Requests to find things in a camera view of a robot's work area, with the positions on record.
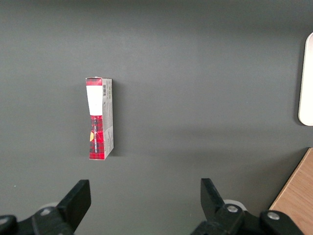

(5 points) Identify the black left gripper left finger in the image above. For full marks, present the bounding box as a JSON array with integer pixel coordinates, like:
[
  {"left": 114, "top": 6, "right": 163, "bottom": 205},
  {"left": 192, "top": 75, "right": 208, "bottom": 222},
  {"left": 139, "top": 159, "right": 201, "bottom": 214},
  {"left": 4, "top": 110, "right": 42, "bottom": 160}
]
[{"left": 0, "top": 179, "right": 92, "bottom": 235}]

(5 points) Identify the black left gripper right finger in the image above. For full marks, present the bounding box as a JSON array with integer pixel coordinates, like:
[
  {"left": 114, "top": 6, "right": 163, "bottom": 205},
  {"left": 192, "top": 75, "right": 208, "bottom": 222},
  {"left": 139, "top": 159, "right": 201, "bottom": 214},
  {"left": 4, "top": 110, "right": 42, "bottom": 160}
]
[{"left": 190, "top": 178, "right": 304, "bottom": 235}]

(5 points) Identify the cream plastic tray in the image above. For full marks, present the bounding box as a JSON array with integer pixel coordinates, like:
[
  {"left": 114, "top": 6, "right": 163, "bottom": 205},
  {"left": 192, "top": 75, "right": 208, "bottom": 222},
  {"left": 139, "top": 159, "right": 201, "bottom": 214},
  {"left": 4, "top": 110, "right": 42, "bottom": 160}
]
[{"left": 298, "top": 31, "right": 313, "bottom": 127}]

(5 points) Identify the oak wooden drawer cabinet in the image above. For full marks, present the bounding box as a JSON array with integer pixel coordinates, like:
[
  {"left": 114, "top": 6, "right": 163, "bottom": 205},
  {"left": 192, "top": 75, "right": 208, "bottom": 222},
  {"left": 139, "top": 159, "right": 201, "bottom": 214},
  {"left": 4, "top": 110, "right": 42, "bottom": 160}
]
[{"left": 268, "top": 146, "right": 313, "bottom": 235}]

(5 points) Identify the red and grey carton box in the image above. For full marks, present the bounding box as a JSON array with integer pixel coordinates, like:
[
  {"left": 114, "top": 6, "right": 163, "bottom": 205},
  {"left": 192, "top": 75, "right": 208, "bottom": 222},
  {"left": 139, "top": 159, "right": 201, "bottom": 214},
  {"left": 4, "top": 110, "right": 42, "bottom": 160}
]
[{"left": 85, "top": 76, "right": 115, "bottom": 161}]

